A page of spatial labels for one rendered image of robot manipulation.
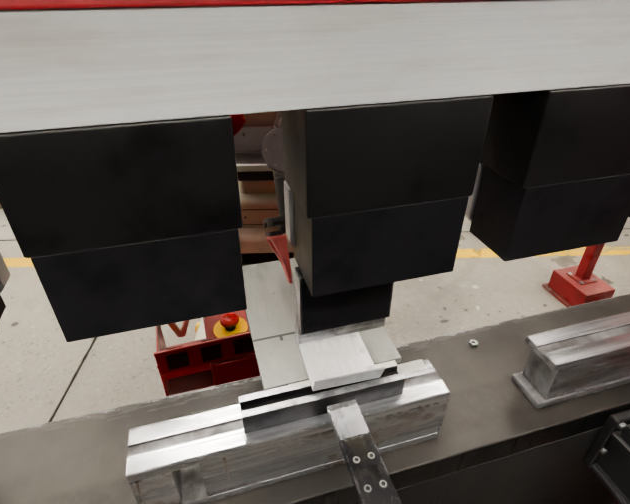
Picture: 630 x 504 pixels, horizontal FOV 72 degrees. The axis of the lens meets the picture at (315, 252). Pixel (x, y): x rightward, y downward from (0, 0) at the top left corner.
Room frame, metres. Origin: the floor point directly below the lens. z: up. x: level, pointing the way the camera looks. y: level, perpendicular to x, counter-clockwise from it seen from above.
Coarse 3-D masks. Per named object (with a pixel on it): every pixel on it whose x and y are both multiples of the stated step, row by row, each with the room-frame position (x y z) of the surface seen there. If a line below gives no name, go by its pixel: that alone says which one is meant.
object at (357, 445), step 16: (352, 400) 0.32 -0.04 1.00; (336, 416) 0.30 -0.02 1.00; (352, 416) 0.30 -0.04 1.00; (336, 432) 0.28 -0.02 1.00; (352, 432) 0.28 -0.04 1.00; (368, 432) 0.28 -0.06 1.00; (352, 448) 0.26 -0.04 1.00; (368, 448) 0.26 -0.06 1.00; (352, 464) 0.25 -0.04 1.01; (368, 464) 0.25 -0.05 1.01; (352, 480) 0.23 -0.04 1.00; (368, 480) 0.23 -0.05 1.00; (384, 480) 0.23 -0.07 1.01; (368, 496) 0.21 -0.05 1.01; (384, 496) 0.21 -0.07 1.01
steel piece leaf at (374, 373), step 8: (376, 368) 0.35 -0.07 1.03; (384, 368) 0.35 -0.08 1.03; (344, 376) 0.34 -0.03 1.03; (352, 376) 0.34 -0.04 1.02; (360, 376) 0.35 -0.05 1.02; (368, 376) 0.35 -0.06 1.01; (376, 376) 0.36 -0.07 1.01; (320, 384) 0.33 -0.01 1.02; (328, 384) 0.34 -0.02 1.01; (336, 384) 0.34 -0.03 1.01; (344, 384) 0.35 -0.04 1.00
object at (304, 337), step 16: (304, 288) 0.33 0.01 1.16; (368, 288) 0.35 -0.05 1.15; (384, 288) 0.35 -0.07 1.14; (304, 304) 0.33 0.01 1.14; (320, 304) 0.33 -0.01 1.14; (336, 304) 0.34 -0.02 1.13; (352, 304) 0.34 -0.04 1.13; (368, 304) 0.35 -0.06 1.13; (384, 304) 0.35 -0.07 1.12; (304, 320) 0.33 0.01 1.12; (320, 320) 0.33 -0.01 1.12; (336, 320) 0.34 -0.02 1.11; (352, 320) 0.34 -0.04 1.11; (368, 320) 0.35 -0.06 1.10; (384, 320) 0.36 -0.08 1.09; (304, 336) 0.34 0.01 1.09; (320, 336) 0.34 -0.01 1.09; (336, 336) 0.35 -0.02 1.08
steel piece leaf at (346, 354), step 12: (348, 336) 0.43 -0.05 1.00; (360, 336) 0.43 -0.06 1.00; (300, 348) 0.41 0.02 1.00; (312, 348) 0.41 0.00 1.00; (324, 348) 0.41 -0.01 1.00; (336, 348) 0.41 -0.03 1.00; (348, 348) 0.41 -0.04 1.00; (360, 348) 0.41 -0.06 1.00; (312, 360) 0.39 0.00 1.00; (324, 360) 0.39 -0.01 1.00; (336, 360) 0.39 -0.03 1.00; (348, 360) 0.39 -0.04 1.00; (360, 360) 0.39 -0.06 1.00; (312, 372) 0.37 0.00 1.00; (324, 372) 0.37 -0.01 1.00; (336, 372) 0.37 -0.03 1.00; (348, 372) 0.37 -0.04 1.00; (312, 384) 0.35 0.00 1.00
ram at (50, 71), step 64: (0, 0) 0.25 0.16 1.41; (64, 0) 0.26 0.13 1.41; (128, 0) 0.27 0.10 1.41; (192, 0) 0.28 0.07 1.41; (256, 0) 0.29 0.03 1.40; (320, 0) 0.30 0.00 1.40; (384, 0) 0.31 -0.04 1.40; (448, 0) 0.33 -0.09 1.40; (512, 0) 0.34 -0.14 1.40; (576, 0) 0.36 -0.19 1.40; (0, 64) 0.25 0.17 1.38; (64, 64) 0.26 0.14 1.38; (128, 64) 0.27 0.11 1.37; (192, 64) 0.28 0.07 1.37; (256, 64) 0.29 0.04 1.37; (320, 64) 0.30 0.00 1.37; (384, 64) 0.31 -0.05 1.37; (448, 64) 0.33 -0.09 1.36; (512, 64) 0.34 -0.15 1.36; (576, 64) 0.36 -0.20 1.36; (0, 128) 0.25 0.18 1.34
